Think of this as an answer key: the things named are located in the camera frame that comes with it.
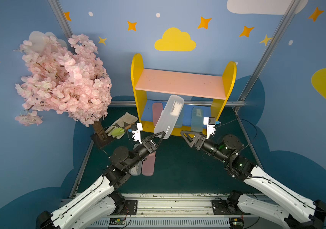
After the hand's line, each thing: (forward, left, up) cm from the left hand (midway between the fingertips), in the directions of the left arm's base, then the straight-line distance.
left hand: (164, 132), depth 58 cm
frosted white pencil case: (-3, +17, -38) cm, 41 cm away
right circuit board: (-27, -39, -41) cm, 63 cm away
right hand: (+2, -9, -1) cm, 9 cm away
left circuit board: (-28, +23, -40) cm, 54 cm away
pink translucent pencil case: (+1, +10, -38) cm, 40 cm away
